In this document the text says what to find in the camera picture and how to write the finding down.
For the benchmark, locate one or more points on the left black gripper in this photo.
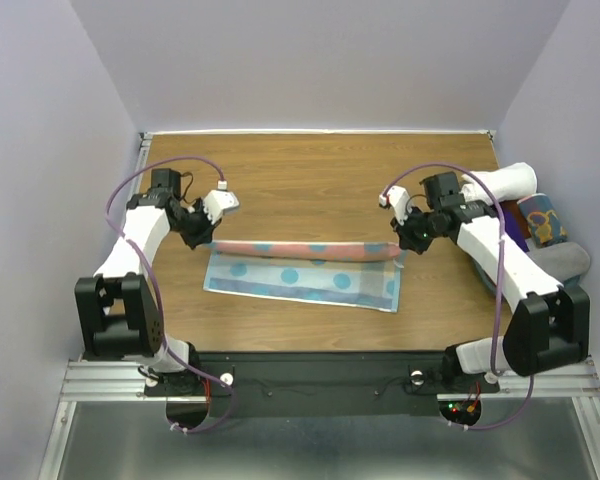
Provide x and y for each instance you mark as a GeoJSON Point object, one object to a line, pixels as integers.
{"type": "Point", "coordinates": [206, 232]}

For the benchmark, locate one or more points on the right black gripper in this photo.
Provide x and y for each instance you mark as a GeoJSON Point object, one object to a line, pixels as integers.
{"type": "Point", "coordinates": [407, 239]}

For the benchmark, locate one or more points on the blue polka dot towel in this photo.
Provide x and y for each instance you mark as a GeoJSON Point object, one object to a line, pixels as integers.
{"type": "Point", "coordinates": [352, 274]}

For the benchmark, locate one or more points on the yellow and blue cartoon towel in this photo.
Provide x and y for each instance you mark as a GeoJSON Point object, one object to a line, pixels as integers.
{"type": "Point", "coordinates": [542, 220]}

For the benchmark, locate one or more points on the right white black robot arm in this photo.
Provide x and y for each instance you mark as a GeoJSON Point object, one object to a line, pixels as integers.
{"type": "Point", "coordinates": [549, 327]}

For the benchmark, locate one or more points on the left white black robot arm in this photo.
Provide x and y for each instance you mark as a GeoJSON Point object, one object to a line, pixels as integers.
{"type": "Point", "coordinates": [120, 306]}

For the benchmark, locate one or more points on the purple rolled towel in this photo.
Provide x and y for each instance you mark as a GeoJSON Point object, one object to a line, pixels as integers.
{"type": "Point", "coordinates": [515, 231]}

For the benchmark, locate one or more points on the white rolled towel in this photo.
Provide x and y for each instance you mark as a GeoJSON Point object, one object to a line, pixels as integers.
{"type": "Point", "coordinates": [514, 182]}

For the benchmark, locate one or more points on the grey rolled towel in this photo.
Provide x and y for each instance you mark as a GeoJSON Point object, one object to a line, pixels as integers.
{"type": "Point", "coordinates": [567, 262]}

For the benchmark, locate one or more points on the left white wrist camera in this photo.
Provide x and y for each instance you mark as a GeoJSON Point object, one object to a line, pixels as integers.
{"type": "Point", "coordinates": [219, 203]}

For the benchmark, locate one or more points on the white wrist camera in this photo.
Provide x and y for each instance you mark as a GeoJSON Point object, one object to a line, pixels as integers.
{"type": "Point", "coordinates": [396, 198]}
{"type": "Point", "coordinates": [219, 203]}

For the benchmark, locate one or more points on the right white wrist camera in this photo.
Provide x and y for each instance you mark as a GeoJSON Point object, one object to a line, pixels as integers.
{"type": "Point", "coordinates": [396, 198]}

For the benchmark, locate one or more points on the black mounting base plate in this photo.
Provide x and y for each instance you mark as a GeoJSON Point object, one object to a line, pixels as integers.
{"type": "Point", "coordinates": [290, 384]}

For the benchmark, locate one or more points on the aluminium extrusion frame rail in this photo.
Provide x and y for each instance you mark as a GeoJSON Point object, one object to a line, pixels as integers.
{"type": "Point", "coordinates": [324, 187]}

